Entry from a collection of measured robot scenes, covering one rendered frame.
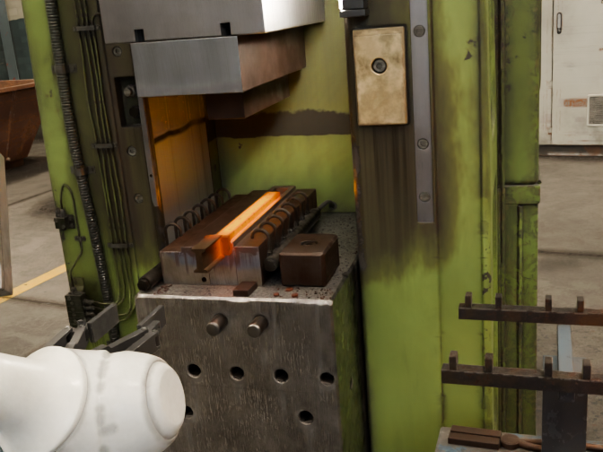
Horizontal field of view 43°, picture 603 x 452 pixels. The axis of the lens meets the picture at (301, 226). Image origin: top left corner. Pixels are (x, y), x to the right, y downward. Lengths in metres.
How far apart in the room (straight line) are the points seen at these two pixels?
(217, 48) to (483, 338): 0.74
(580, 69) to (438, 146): 5.15
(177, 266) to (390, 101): 0.50
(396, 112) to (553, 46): 5.19
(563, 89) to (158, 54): 5.41
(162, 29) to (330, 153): 0.60
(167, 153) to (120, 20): 0.35
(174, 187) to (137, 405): 1.02
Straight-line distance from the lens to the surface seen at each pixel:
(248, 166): 1.86
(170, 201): 1.64
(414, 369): 1.56
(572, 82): 6.55
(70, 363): 0.70
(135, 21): 1.38
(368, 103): 1.38
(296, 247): 1.39
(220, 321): 1.36
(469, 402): 1.59
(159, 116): 1.61
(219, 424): 1.49
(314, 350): 1.35
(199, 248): 1.31
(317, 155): 1.80
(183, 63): 1.35
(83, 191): 1.64
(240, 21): 1.30
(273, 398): 1.42
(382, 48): 1.37
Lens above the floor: 1.41
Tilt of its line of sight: 17 degrees down
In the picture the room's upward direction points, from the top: 5 degrees counter-clockwise
